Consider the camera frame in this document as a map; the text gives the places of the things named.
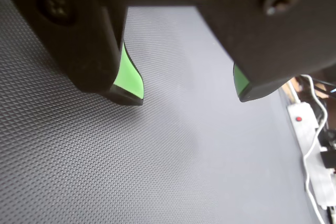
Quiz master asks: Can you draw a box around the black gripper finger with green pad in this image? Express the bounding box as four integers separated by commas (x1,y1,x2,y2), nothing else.
0,0,144,106
187,0,336,103

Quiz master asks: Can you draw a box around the white power strip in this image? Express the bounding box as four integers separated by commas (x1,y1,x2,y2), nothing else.
286,101,336,209

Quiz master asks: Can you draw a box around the black power plug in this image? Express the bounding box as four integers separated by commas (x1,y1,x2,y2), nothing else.
320,150,336,170

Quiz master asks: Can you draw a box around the white cable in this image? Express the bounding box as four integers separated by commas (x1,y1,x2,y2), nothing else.
300,74,329,224

